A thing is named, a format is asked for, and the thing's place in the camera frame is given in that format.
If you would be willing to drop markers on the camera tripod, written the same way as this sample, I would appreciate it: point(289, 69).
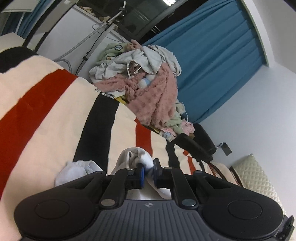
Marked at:
point(108, 26)

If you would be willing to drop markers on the grey white hoodie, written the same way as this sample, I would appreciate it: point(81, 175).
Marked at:
point(148, 58)

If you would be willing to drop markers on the light green garment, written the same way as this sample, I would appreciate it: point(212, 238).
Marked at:
point(175, 123)

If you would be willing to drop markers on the pink fluffy blanket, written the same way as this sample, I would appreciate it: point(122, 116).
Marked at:
point(151, 98)

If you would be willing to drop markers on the small pink garment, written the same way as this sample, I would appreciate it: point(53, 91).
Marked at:
point(187, 127)

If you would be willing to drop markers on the right blue curtain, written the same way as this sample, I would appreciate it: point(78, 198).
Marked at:
point(218, 50)

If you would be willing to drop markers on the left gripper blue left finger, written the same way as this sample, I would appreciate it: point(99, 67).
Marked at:
point(115, 187)

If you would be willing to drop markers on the dark window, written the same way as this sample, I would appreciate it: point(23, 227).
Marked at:
point(143, 19)

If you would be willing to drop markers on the striped fleece blanket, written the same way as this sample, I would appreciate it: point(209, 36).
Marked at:
point(50, 118)

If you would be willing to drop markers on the black wall socket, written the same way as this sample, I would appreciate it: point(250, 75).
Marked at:
point(225, 148)

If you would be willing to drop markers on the left blue curtain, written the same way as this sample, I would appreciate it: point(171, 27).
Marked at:
point(20, 16)

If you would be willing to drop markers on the quilted cream headboard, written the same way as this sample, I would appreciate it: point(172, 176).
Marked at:
point(249, 174)

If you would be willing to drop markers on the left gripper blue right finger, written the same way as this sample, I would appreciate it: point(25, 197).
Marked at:
point(174, 180)

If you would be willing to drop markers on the blue curtain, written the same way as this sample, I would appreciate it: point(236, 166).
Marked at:
point(218, 50)
point(20, 16)

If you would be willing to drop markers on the black armchair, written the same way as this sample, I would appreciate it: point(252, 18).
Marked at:
point(199, 147)

